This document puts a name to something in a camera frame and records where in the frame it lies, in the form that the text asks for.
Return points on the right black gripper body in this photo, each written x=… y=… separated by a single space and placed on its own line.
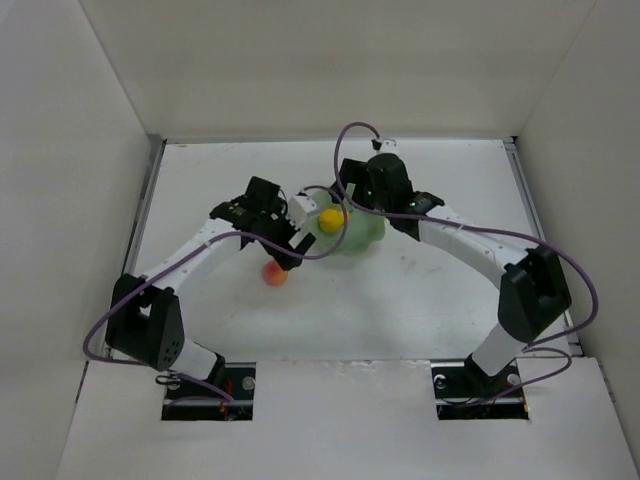
x=351 y=176

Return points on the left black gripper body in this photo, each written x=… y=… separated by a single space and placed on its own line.
x=282 y=242

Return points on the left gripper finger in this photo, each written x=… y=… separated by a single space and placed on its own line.
x=301 y=243
x=287 y=259

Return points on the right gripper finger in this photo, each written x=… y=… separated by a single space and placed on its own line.
x=353 y=172
x=349 y=193

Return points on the red orange fake peach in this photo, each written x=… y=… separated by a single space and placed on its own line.
x=273 y=274

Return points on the yellow fake pear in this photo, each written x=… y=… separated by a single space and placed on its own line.
x=331 y=221

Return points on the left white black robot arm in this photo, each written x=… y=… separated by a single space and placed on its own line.
x=148 y=312

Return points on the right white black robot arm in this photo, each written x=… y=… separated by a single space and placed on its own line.
x=532 y=288

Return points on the green scalloped fruit bowl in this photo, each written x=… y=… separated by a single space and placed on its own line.
x=362 y=231

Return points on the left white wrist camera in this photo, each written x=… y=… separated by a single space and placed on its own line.
x=302 y=211

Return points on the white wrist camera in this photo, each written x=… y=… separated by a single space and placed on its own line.
x=385 y=146
x=302 y=211

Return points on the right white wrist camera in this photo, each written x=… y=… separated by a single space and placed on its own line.
x=385 y=146

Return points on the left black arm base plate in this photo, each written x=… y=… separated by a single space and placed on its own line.
x=232 y=400

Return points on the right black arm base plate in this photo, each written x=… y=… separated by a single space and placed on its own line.
x=457 y=399

